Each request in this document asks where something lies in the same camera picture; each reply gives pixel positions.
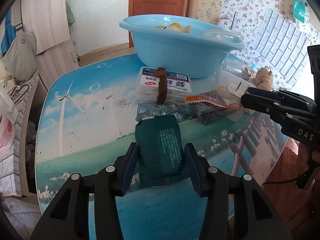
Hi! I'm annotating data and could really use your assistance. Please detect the blue hanging apron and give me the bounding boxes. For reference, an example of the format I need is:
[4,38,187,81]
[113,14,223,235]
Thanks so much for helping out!
[1,10,16,56]

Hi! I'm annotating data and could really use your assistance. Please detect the teal paper on wall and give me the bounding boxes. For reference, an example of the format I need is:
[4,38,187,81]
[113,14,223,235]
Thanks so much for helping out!
[293,0,310,23]

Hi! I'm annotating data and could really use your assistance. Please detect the yellow white plush doll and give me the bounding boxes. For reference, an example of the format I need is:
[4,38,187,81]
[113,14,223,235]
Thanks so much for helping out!
[155,23,192,33]

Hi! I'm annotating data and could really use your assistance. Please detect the orange white snack wrapper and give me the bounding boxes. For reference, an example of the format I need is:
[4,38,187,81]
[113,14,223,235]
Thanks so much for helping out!
[184,90,240,110]

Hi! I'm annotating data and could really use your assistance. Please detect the clear cotton swab box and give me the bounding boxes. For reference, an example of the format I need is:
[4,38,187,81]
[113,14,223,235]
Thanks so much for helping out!
[136,67,193,103]

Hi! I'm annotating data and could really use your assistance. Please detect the light blue plastic basin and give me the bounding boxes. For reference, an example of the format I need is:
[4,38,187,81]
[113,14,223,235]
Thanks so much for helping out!
[119,14,246,79]

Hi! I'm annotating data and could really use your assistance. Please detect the light wooden wardrobe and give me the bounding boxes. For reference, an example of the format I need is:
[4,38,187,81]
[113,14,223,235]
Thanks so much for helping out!
[21,0,79,88]

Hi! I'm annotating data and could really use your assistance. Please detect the green quilted bedding roll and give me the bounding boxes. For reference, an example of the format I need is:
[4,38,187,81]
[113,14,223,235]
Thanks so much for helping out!
[66,2,75,27]

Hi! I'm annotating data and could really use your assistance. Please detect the dark green snack packet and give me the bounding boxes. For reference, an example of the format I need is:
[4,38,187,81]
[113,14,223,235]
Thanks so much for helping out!
[135,115,189,188]

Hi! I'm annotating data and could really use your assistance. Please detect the grey tote bag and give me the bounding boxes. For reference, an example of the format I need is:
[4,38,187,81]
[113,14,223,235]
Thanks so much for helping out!
[1,32,38,81]

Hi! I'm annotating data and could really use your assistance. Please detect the beige teddy bear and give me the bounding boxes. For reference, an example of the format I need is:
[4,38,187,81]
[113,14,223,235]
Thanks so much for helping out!
[252,66,273,92]

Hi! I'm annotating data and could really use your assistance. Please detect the clear plastic bottle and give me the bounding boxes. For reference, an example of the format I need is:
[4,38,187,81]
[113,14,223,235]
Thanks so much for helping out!
[221,58,252,80]

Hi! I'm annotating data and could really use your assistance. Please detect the white packet with pin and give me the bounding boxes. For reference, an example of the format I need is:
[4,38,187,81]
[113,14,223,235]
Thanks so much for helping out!
[227,80,256,98]

